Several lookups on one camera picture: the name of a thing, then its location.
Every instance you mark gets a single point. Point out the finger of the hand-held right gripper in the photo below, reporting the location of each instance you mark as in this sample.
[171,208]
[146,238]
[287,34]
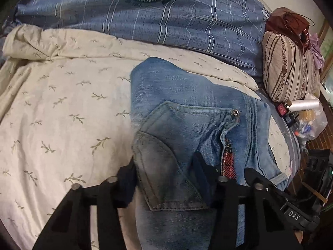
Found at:
[253,177]

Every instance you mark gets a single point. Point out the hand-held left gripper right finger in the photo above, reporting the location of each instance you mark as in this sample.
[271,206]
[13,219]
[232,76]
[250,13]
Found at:
[208,187]

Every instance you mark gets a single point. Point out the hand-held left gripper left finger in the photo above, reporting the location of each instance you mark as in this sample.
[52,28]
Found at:
[127,187]

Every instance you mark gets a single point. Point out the blue denim pants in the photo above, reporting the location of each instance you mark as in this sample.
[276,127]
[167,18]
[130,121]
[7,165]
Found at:
[182,125]

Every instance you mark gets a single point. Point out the black crate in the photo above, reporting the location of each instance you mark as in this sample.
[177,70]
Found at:
[317,172]

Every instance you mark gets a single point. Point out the clear plastic bag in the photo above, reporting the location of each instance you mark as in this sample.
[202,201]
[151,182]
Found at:
[312,125]

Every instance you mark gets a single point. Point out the white plastic roll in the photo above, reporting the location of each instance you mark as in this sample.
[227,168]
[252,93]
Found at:
[304,104]

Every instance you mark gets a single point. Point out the cream leaf-print blanket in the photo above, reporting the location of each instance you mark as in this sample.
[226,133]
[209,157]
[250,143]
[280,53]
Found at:
[65,109]

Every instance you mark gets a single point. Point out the striped beige pillow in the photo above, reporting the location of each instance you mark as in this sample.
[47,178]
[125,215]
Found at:
[286,67]

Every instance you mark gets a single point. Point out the purple cloth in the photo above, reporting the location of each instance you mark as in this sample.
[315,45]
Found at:
[318,54]

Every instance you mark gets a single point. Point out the brown cloth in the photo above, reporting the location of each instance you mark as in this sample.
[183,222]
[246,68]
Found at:
[283,20]

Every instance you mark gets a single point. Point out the blue plaid quilt with emblem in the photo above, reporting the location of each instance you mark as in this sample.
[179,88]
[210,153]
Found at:
[182,18]

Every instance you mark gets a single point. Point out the red switch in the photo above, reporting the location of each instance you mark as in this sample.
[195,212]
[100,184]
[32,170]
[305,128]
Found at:
[282,109]

